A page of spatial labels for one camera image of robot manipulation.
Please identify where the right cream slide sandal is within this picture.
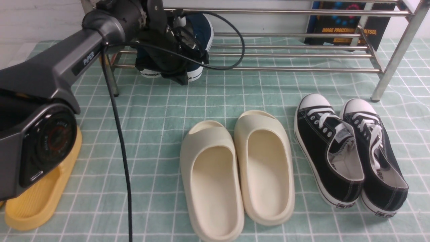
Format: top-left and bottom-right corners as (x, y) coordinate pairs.
(233, 110), (295, 226)

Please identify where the black canvas sneaker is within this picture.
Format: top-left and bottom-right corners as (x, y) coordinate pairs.
(340, 98), (409, 217)
(294, 93), (364, 209)

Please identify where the navy canvas shoe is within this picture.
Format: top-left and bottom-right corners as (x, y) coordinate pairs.
(135, 47), (162, 79)
(181, 13), (214, 82)

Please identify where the left cream slide sandal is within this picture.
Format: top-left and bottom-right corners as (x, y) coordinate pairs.
(180, 120), (245, 242)

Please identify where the right yellow slide sandal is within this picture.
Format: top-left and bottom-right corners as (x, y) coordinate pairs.
(5, 128), (82, 231)

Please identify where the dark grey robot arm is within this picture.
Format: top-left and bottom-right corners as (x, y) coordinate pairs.
(0, 0), (208, 201)

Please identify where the metal shoe rack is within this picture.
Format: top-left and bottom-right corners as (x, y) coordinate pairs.
(80, 0), (430, 103)

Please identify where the dark image processing book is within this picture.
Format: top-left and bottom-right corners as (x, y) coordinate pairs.
(304, 1), (390, 50)

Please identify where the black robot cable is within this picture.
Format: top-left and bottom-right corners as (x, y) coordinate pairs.
(100, 11), (246, 242)

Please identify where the right black canvas sneaker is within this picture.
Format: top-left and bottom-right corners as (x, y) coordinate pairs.
(340, 98), (409, 217)

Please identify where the cream slide sandal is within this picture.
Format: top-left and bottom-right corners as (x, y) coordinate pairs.
(233, 110), (295, 226)
(180, 120), (245, 242)

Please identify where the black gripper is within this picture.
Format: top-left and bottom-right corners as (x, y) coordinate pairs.
(136, 0), (209, 86)

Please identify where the left black canvas sneaker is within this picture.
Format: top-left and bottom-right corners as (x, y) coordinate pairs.
(294, 93), (364, 209)

